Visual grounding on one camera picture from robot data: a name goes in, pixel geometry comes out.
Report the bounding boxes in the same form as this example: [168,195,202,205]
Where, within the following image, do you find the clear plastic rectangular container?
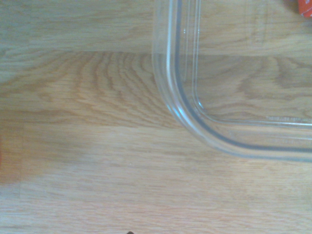
[151,0,312,163]

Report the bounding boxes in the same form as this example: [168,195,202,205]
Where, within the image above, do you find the red and white packet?
[296,0,312,18]

